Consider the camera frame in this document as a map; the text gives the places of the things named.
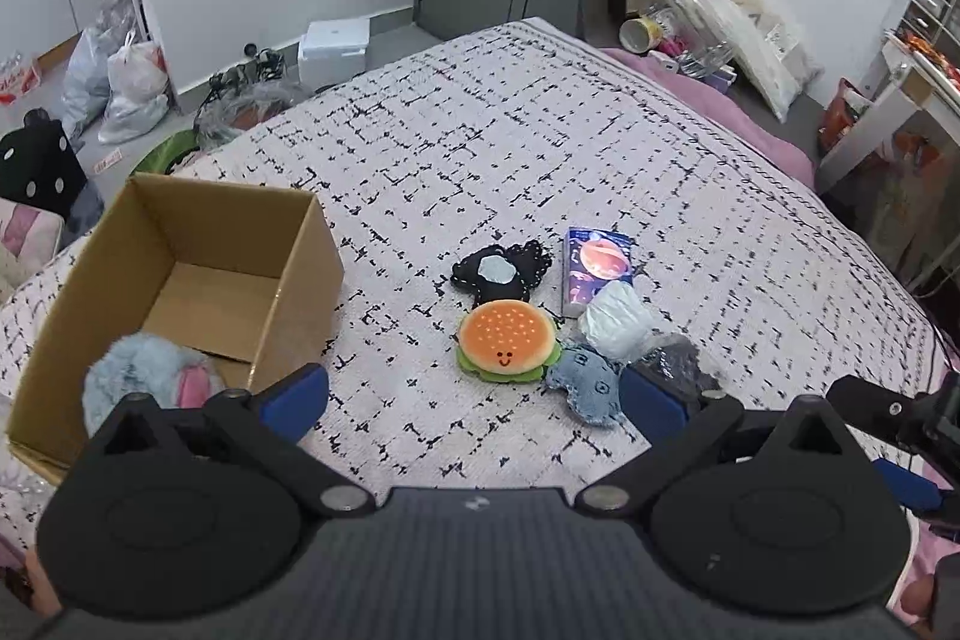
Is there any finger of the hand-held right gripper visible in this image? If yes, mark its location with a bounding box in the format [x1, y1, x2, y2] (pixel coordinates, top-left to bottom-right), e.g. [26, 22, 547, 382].
[874, 458, 960, 522]
[827, 374, 929, 453]

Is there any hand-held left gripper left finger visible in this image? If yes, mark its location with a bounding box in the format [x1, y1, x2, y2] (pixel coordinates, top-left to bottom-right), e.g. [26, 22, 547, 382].
[75, 364, 378, 521]

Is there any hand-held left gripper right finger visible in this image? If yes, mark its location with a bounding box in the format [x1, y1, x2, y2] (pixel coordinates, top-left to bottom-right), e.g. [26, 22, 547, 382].
[576, 366, 875, 521]

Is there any blue denim plush toy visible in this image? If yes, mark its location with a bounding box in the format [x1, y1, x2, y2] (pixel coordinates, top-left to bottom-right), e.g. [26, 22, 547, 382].
[545, 346, 628, 429]

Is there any white crinkled soft packet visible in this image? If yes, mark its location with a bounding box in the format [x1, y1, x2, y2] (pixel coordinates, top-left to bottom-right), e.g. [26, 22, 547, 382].
[577, 280, 655, 362]

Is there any brown cardboard box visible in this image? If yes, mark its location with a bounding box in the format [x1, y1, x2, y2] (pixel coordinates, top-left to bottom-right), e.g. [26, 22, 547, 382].
[6, 173, 346, 485]

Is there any planet print box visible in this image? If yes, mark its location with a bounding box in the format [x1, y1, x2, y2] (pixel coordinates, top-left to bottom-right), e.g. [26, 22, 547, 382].
[561, 226, 640, 320]

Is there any orange burger plush toy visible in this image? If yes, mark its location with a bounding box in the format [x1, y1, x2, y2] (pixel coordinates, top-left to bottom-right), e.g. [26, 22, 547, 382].
[457, 299, 562, 384]

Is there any black plush pouch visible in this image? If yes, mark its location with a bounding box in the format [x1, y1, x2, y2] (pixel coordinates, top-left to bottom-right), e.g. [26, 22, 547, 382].
[452, 240, 554, 311]

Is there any blue fluffy plush toy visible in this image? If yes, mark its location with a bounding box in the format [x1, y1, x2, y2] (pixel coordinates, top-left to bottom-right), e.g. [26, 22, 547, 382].
[81, 332, 227, 440]

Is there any beige tote bag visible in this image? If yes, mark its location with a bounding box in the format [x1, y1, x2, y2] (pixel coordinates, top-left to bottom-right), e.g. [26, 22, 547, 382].
[870, 130, 947, 290]

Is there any green cloth item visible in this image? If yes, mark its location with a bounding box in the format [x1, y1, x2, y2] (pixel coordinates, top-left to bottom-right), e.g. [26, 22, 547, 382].
[129, 130, 200, 176]

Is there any orange snack bag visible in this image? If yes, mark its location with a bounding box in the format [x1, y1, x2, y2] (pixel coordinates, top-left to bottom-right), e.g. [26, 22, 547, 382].
[819, 77, 875, 154]

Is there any white desk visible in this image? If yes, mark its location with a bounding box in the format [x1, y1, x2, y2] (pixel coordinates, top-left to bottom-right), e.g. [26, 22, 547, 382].
[816, 36, 960, 200]

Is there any pink white cushion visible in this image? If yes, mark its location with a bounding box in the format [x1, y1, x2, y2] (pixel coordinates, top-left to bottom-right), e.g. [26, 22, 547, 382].
[0, 197, 65, 295]

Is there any black polka dot bag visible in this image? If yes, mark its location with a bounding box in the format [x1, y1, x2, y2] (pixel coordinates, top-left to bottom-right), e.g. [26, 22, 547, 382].
[0, 110, 89, 218]

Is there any white plastic bag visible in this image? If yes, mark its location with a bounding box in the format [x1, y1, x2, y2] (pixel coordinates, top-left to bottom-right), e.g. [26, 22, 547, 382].
[97, 31, 173, 145]

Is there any white printer box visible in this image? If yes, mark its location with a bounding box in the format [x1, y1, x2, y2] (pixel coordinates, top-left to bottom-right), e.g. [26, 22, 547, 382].
[297, 17, 373, 88]

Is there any paper cup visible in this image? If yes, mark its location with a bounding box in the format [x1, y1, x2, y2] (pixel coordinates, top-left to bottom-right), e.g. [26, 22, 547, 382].
[619, 16, 665, 53]

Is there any grey plastic bag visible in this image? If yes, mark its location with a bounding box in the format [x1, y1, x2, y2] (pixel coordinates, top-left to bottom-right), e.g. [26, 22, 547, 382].
[60, 29, 115, 146]

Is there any large clear plastic bottle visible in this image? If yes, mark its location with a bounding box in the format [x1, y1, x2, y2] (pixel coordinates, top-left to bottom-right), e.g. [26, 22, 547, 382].
[628, 0, 740, 79]

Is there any grey drawer unit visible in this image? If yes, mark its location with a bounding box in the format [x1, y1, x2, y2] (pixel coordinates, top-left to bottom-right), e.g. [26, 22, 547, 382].
[896, 0, 960, 43]

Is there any red white bottle pack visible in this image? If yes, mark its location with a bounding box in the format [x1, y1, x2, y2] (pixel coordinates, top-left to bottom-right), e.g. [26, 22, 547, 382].
[0, 56, 43, 109]

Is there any tangle of black cables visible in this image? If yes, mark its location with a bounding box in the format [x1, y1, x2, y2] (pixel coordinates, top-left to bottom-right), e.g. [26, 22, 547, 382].
[206, 42, 302, 95]

